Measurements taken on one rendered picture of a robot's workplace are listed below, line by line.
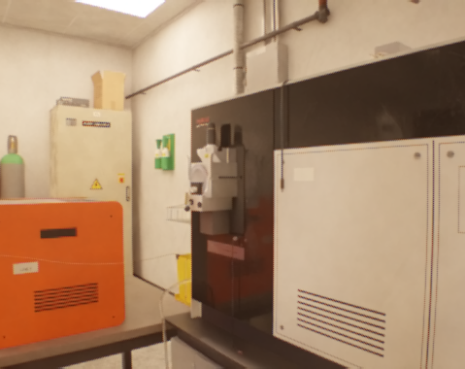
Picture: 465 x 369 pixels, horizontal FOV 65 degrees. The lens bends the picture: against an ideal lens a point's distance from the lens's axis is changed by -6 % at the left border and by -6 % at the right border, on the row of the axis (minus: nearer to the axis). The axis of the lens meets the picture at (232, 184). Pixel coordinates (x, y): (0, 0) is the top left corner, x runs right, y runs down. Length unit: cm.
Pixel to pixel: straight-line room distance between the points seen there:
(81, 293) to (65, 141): 287
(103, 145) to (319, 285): 350
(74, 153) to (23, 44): 129
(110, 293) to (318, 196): 80
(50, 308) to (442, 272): 107
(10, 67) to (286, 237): 388
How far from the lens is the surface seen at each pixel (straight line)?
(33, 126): 439
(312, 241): 88
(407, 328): 79
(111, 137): 420
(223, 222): 108
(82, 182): 408
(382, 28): 223
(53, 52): 460
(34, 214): 125
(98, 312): 136
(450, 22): 206
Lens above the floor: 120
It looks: 1 degrees down
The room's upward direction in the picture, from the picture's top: straight up
